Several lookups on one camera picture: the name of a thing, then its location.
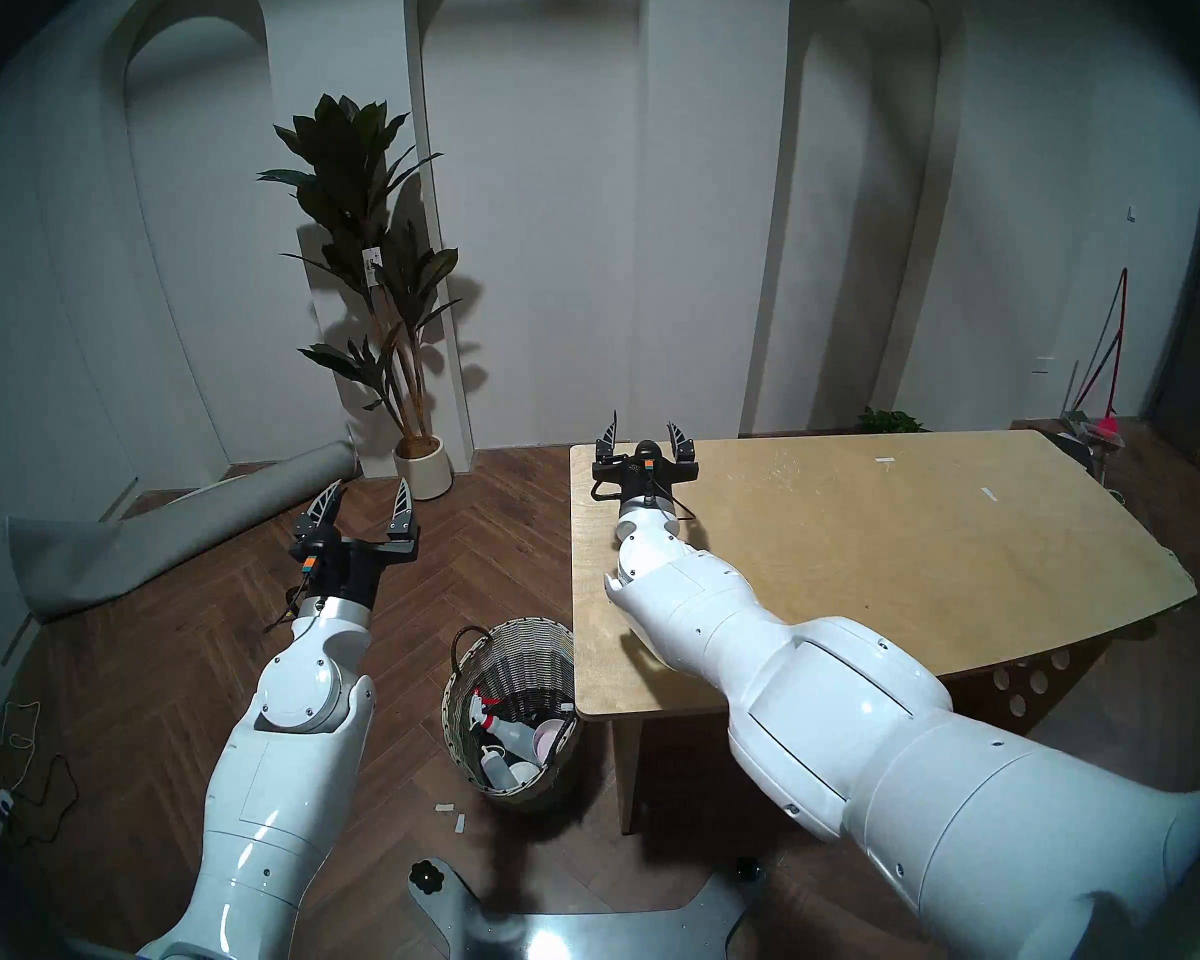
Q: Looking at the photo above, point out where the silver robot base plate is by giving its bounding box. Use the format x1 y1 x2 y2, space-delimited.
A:
408 856 767 960

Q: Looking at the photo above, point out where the white spray bottle red trigger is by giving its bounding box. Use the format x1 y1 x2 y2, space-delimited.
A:
465 690 543 759

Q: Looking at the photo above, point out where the light wooden table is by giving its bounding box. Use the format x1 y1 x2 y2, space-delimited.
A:
570 429 1198 835

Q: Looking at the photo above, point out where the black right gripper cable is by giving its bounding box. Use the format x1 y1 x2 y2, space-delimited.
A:
588 476 699 526

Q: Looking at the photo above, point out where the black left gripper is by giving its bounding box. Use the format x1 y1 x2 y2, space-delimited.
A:
292 477 422 609

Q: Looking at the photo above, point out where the black floor cable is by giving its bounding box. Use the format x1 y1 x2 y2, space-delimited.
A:
0 753 81 849

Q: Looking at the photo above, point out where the grey dustpan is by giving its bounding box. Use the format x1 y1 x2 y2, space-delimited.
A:
1055 416 1123 481

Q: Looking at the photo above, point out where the white floor cable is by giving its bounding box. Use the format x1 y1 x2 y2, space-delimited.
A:
0 700 43 794

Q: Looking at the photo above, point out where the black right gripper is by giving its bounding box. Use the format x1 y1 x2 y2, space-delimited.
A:
589 410 702 517

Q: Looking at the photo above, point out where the woven wicker basket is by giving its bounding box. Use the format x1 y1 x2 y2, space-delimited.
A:
441 618 587 811

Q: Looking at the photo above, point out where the tall potted plant white pot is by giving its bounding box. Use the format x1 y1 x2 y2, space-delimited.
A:
258 93 462 502

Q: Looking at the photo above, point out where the rolled grey carpet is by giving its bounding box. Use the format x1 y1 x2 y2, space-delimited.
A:
5 440 360 625

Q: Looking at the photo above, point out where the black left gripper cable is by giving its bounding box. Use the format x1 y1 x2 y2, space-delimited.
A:
264 582 308 636

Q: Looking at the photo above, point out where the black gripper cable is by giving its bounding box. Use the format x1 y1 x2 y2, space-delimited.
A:
264 582 308 636
588 476 699 526

